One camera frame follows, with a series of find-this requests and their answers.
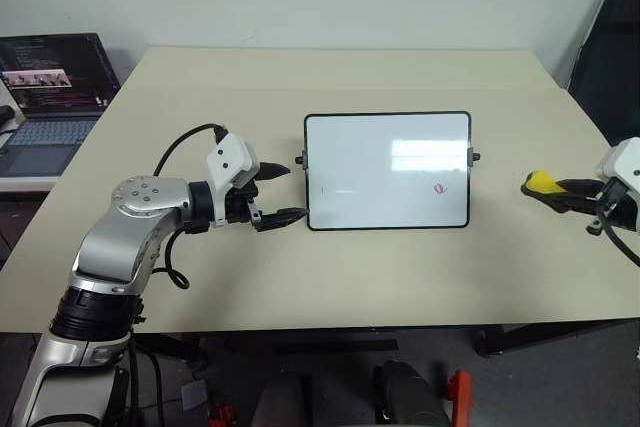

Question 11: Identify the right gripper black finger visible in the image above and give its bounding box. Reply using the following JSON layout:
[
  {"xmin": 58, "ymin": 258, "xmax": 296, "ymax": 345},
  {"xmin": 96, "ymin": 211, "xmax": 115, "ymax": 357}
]
[
  {"xmin": 535, "ymin": 192, "xmax": 603, "ymax": 217},
  {"xmin": 553, "ymin": 177, "xmax": 605, "ymax": 198}
]

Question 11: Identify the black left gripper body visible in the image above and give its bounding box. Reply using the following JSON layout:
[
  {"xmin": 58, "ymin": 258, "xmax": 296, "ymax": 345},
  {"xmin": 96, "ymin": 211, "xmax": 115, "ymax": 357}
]
[{"xmin": 222, "ymin": 178, "xmax": 265, "ymax": 234}]

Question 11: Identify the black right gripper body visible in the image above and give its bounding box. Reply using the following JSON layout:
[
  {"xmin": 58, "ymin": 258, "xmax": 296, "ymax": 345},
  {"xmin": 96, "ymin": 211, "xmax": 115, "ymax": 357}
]
[{"xmin": 587, "ymin": 177, "xmax": 632, "ymax": 238}]

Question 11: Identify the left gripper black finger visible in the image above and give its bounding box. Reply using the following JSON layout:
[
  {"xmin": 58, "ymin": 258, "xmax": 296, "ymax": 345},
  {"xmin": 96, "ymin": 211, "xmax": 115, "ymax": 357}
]
[
  {"xmin": 255, "ymin": 207, "xmax": 308, "ymax": 234},
  {"xmin": 255, "ymin": 161, "xmax": 292, "ymax": 183}
]

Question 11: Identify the yellow and black eraser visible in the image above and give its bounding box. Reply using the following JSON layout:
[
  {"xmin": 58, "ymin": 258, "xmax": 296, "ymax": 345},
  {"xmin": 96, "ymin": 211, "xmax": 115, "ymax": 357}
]
[{"xmin": 519, "ymin": 170, "xmax": 570, "ymax": 199}]

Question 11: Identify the black-framed small whiteboard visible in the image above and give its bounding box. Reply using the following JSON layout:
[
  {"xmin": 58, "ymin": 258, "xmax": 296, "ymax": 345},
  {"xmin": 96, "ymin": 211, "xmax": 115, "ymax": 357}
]
[{"xmin": 294, "ymin": 110, "xmax": 483, "ymax": 233}]

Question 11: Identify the black folding panel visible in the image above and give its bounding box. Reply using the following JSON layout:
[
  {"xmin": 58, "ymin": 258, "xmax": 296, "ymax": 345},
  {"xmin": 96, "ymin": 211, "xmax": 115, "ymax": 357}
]
[{"xmin": 566, "ymin": 0, "xmax": 640, "ymax": 146}]

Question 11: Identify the grey rounded robot shape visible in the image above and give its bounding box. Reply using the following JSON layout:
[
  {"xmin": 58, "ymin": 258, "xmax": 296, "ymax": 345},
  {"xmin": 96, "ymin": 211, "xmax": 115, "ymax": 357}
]
[{"xmin": 248, "ymin": 380, "xmax": 312, "ymax": 427}]

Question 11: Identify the white side desk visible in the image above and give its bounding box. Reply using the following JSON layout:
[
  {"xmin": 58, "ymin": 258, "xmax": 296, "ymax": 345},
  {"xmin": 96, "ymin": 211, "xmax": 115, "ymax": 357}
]
[{"xmin": 0, "ymin": 174, "xmax": 62, "ymax": 194}]

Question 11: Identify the open grey laptop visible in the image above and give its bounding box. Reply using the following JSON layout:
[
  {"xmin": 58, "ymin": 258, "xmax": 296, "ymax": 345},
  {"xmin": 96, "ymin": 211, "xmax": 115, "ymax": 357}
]
[{"xmin": 0, "ymin": 32, "xmax": 123, "ymax": 179}]

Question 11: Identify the dark rounded robot shape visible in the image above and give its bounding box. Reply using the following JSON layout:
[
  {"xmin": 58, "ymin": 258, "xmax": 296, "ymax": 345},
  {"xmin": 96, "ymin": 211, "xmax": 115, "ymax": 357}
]
[{"xmin": 372, "ymin": 360, "xmax": 452, "ymax": 427}]

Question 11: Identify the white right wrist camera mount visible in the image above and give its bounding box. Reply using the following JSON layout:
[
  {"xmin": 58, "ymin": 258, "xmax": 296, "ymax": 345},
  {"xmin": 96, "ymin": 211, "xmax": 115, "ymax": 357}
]
[{"xmin": 594, "ymin": 136, "xmax": 640, "ymax": 194}]

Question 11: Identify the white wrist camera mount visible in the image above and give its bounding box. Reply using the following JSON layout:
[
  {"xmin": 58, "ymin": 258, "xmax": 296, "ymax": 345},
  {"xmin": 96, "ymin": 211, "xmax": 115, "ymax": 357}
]
[
  {"xmin": 594, "ymin": 136, "xmax": 640, "ymax": 194},
  {"xmin": 205, "ymin": 132, "xmax": 260, "ymax": 224}
]

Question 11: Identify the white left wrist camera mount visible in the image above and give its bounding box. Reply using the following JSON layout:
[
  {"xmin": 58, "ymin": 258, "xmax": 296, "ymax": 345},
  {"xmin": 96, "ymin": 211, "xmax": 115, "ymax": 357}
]
[{"xmin": 205, "ymin": 132, "xmax": 260, "ymax": 224}]

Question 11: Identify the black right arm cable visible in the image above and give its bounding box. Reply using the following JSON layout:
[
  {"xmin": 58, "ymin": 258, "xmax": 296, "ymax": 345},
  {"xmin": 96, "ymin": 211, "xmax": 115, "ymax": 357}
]
[{"xmin": 597, "ymin": 210, "xmax": 640, "ymax": 268}]

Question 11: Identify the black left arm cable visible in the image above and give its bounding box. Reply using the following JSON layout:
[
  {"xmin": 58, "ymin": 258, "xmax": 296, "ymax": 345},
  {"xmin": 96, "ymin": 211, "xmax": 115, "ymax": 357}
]
[{"xmin": 151, "ymin": 122, "xmax": 231, "ymax": 293}]

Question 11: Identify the black table frame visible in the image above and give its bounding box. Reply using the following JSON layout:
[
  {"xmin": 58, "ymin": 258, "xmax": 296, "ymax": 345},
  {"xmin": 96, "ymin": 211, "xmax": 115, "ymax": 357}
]
[{"xmin": 272, "ymin": 315, "xmax": 640, "ymax": 359}]

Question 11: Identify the black cable under arm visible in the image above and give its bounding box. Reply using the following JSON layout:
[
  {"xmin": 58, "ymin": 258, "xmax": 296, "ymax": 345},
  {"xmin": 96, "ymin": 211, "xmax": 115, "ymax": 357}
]
[{"xmin": 127, "ymin": 341, "xmax": 169, "ymax": 427}]

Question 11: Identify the orange-red bracket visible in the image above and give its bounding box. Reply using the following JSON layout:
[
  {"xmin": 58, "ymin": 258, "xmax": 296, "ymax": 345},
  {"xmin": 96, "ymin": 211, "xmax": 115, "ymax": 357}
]
[
  {"xmin": 445, "ymin": 369, "xmax": 474, "ymax": 427},
  {"xmin": 208, "ymin": 401, "xmax": 237, "ymax": 427}
]

